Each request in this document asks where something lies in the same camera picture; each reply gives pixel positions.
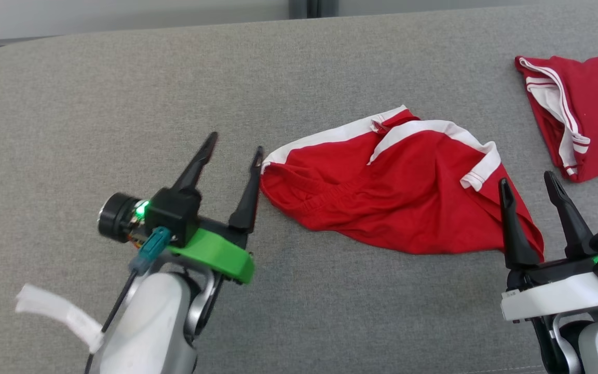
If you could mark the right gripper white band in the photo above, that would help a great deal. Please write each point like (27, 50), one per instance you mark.
(558, 296)

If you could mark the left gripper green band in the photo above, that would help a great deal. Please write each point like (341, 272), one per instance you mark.
(216, 254)

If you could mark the red shorts white trim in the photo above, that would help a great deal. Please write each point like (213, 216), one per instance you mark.
(408, 192)

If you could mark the grey fabric sofa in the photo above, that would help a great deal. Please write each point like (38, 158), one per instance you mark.
(122, 104)

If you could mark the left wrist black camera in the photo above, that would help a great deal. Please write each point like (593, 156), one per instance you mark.
(174, 213)

